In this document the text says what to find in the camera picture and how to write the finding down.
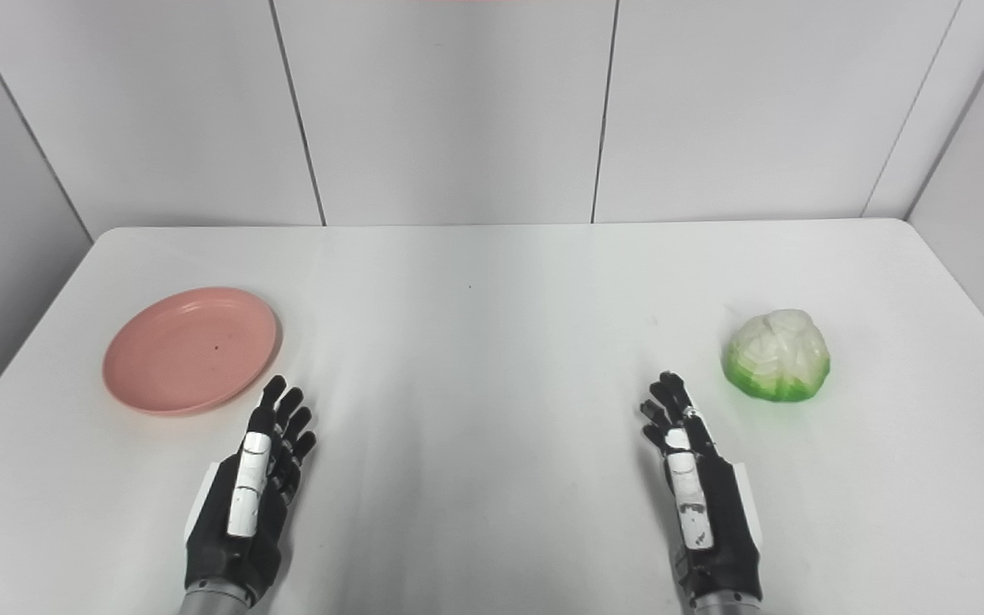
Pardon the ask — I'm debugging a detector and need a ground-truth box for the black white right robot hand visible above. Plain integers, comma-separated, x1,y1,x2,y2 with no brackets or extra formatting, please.
639,371,764,607

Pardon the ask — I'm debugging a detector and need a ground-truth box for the green white toy cabbage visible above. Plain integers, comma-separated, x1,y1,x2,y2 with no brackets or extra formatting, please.
721,308,831,403

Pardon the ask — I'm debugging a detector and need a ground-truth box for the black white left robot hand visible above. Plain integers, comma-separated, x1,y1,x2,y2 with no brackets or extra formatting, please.
184,374,319,606

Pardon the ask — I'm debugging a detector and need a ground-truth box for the pink plate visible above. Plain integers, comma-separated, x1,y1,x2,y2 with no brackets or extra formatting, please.
102,286,283,418

